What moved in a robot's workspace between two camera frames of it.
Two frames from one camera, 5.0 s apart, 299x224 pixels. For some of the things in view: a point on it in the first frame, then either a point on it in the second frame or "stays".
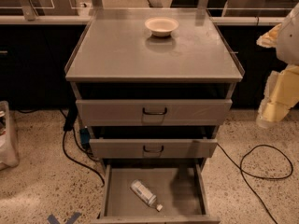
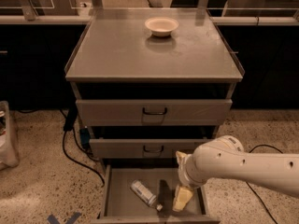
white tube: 148,196 stays
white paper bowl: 161,26 stays
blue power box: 85,136 stays
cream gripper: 290,42 to 183,172
